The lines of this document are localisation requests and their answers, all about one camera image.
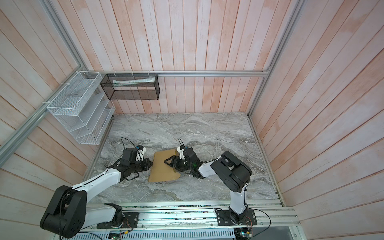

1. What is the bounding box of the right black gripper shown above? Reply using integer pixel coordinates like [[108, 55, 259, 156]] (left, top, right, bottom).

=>
[[165, 155, 194, 171]]

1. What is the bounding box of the brown cardboard box sheet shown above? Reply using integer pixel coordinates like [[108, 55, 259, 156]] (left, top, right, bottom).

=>
[[148, 149, 181, 183]]

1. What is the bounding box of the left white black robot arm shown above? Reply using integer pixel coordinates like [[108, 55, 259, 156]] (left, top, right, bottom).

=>
[[40, 145, 153, 239]]

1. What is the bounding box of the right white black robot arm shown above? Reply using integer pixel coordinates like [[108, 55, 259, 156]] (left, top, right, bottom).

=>
[[164, 145, 252, 221]]

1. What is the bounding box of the paper sheet in basket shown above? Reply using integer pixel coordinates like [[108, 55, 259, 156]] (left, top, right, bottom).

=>
[[113, 77, 156, 87]]

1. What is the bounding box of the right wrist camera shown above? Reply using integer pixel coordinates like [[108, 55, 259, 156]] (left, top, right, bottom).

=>
[[177, 145, 186, 160]]

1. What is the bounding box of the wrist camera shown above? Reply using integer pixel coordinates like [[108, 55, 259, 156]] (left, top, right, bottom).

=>
[[136, 145, 146, 161], [177, 145, 186, 160]]

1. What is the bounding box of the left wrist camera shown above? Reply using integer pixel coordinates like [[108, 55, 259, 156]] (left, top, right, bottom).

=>
[[136, 145, 146, 161]]

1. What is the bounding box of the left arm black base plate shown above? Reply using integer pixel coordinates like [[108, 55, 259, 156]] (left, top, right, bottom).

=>
[[97, 212, 139, 229]]

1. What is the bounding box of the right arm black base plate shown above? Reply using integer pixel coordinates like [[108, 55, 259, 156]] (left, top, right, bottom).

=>
[[215, 209, 258, 226]]

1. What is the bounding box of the white wire mesh shelf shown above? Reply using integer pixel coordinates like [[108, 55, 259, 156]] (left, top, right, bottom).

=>
[[47, 72, 115, 145]]

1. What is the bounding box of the black wire mesh basket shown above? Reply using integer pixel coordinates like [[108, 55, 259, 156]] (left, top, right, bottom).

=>
[[101, 74, 161, 101]]

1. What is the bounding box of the aluminium frame rail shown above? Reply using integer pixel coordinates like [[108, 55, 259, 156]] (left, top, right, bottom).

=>
[[99, 70, 270, 77]]

